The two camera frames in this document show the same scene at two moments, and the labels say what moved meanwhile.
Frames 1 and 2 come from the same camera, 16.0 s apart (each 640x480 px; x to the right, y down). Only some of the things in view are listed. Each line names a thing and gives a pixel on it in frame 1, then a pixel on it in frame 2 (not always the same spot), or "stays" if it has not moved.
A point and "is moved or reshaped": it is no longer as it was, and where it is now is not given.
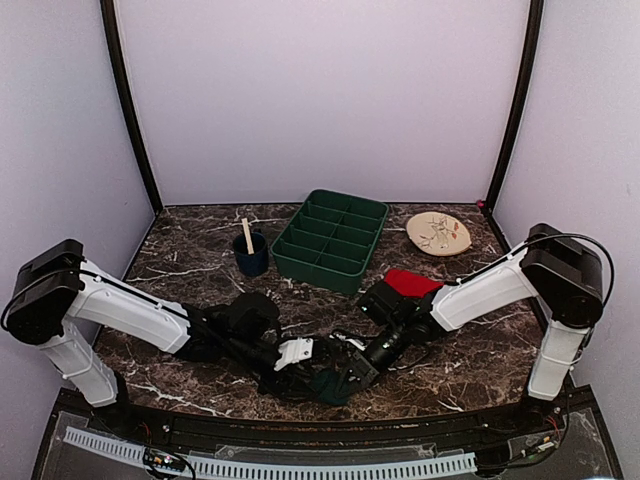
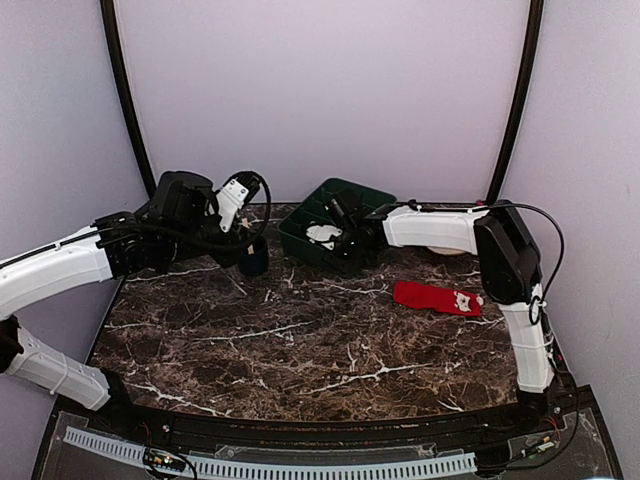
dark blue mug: (252, 265) stays
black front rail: (323, 432) stays
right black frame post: (521, 102) stays
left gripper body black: (241, 350) -> (190, 242)
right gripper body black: (386, 356) -> (351, 246)
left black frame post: (109, 16) stays
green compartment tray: (330, 239) is moved or reshaped
